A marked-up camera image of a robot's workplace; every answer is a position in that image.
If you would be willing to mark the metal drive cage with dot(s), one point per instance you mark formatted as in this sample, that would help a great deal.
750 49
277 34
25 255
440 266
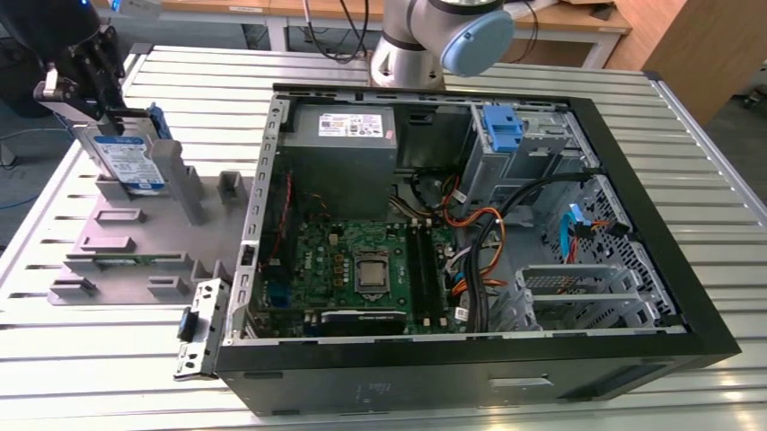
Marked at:
539 161

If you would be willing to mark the black graphics card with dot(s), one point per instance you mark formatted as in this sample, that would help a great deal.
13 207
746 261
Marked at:
359 322

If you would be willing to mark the blue plastic drive latch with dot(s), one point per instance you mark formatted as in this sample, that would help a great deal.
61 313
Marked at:
502 130

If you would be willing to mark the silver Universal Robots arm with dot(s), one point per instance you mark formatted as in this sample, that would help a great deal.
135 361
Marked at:
407 67

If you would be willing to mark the wooden desk white frame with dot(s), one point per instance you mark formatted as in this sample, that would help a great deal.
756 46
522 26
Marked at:
575 22
239 6

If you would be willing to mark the grey power supply unit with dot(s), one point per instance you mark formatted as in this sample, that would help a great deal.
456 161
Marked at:
335 179

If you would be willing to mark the metal disk bay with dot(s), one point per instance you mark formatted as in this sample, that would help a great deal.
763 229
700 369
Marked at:
575 270

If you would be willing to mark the black RAM slot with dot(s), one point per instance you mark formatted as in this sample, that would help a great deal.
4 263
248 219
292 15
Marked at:
418 269
435 269

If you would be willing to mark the green RAM stick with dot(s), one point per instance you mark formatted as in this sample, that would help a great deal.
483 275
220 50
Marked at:
144 259

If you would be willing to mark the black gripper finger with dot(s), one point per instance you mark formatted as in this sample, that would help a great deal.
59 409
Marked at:
89 81
113 54

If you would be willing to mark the green motherboard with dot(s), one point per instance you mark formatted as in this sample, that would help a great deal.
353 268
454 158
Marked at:
323 251

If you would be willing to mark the black open PC case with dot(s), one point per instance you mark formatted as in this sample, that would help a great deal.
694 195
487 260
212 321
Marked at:
419 381

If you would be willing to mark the silver CPU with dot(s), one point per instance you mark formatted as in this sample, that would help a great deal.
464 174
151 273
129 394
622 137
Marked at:
374 274

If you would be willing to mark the hard disk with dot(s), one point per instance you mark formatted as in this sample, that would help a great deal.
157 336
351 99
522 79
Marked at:
128 157

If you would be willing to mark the metal CPU socket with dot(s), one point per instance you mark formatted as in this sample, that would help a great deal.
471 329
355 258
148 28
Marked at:
372 256

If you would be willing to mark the wooden cabinet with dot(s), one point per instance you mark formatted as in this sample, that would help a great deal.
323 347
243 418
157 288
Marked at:
707 54

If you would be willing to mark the grey parts rack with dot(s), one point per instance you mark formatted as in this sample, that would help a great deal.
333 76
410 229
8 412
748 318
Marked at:
156 224

